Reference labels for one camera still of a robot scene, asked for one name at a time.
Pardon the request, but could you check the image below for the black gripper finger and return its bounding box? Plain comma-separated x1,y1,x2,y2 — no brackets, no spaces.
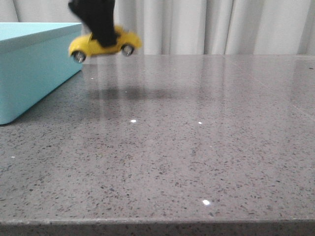
68,0,117,47

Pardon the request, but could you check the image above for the yellow toy beetle car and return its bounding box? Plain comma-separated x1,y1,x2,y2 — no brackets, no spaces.
68,25,142,63

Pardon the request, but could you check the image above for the light blue storage box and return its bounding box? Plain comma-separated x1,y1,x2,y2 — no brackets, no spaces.
0,22,82,124

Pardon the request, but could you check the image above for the grey pleated curtain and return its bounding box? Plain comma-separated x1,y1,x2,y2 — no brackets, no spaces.
0,0,315,55

